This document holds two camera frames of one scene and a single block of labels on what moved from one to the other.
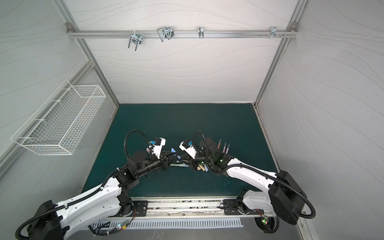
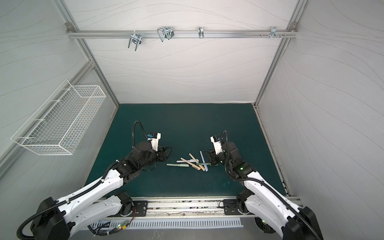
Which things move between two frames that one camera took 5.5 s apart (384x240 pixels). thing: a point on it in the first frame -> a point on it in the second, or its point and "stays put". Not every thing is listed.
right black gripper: x=192 y=162 -> x=214 y=156
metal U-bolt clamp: x=135 y=38 stays put
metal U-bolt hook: x=166 y=32 stays put
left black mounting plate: x=141 y=207 stays put
